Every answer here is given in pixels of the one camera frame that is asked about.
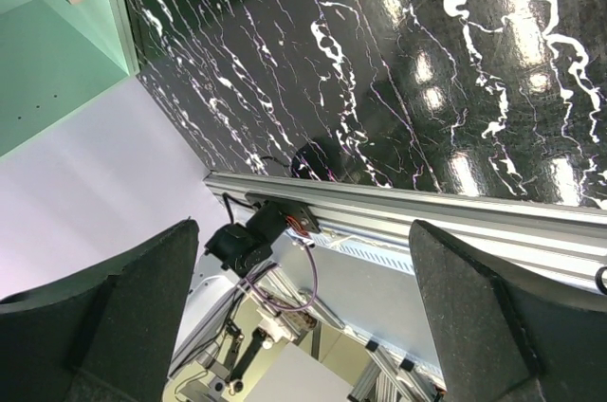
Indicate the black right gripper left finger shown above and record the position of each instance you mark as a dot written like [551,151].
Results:
[105,333]

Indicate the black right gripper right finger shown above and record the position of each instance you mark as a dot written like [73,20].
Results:
[504,333]

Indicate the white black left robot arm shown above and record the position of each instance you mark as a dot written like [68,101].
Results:
[240,247]

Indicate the black marbled table mat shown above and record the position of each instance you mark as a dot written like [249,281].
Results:
[497,98]

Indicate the mint green open cabinet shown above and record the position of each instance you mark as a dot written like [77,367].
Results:
[55,58]

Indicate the aluminium frame workbench background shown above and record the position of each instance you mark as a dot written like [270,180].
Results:
[365,333]

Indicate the white slotted cable duct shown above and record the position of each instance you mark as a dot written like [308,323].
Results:
[395,259]

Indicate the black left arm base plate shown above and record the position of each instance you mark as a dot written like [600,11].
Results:
[289,217]

